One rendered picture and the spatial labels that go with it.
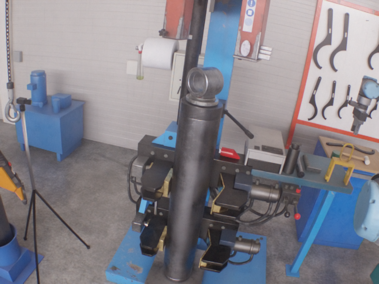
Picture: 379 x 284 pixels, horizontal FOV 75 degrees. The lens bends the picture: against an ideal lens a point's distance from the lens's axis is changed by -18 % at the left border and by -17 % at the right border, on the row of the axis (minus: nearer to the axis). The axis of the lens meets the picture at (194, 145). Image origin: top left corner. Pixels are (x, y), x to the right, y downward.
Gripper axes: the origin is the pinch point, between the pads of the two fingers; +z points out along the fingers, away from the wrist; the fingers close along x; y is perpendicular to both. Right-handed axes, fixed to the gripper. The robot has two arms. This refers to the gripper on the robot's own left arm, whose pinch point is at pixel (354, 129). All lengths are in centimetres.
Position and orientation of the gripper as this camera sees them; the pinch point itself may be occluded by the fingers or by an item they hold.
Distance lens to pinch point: 186.0
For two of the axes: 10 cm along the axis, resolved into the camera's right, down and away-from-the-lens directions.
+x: 1.9, -4.1, 8.9
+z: -1.3, 8.9, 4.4
